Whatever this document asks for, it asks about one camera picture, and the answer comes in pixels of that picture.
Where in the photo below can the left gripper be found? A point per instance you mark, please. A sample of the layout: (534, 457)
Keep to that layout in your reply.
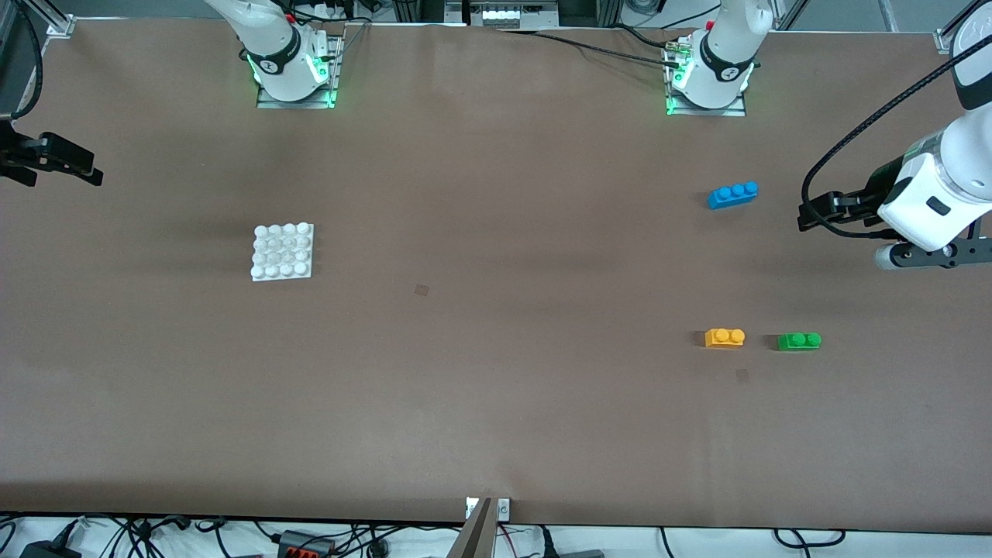
(882, 189)

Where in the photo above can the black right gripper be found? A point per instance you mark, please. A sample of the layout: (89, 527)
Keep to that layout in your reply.
(15, 151)

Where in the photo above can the yellow two-stud block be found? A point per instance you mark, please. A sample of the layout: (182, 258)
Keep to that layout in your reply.
(725, 339)

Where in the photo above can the white studded base plate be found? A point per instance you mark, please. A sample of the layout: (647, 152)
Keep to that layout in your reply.
(283, 252)

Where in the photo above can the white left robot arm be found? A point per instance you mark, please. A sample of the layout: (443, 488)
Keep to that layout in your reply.
(728, 46)

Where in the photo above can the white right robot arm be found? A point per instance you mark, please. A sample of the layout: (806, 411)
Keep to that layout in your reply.
(271, 39)

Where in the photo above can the blue three-stud block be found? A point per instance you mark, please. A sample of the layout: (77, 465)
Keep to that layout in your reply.
(732, 195)

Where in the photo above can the green two-stud block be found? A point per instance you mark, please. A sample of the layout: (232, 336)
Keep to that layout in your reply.
(799, 341)

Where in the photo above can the black power adapter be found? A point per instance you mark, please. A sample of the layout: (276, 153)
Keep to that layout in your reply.
(48, 549)

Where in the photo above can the white power strip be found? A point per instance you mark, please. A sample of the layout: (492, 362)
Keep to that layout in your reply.
(500, 14)

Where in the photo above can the black adapter with orange clips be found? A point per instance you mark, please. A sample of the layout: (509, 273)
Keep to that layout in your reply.
(306, 544)

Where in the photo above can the aluminium frame profile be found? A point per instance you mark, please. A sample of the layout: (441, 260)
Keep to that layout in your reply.
(58, 23)
(945, 40)

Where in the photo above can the small white metal bracket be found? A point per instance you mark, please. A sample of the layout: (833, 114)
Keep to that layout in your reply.
(504, 509)
(471, 508)

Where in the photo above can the grey-brown camera post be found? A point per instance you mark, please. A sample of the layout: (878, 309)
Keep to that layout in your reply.
(474, 535)

